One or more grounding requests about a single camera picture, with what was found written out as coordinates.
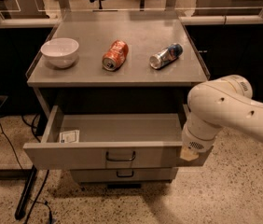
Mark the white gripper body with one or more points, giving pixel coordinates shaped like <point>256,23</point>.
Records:
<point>195,142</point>

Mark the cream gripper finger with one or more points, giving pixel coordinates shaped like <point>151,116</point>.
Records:
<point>188,155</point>

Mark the grey top drawer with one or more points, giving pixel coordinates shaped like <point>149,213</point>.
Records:
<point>113,141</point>

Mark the grey drawer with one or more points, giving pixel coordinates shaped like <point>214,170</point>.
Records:
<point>113,141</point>
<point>124,175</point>

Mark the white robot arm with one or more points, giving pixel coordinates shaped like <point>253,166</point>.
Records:
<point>215,104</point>

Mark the grey bottom drawer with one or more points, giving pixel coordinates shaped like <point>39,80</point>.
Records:
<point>124,175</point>

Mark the grey metal drawer cabinet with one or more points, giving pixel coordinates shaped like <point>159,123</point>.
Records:
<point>86,88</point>

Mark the blue silver soda can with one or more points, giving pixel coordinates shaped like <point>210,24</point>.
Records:
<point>166,56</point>

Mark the orange soda can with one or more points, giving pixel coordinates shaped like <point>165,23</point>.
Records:
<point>115,56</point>

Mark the white ceramic bowl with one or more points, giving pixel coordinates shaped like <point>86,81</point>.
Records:
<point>60,52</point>

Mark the black table leg base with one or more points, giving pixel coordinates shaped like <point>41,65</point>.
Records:
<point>25,195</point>

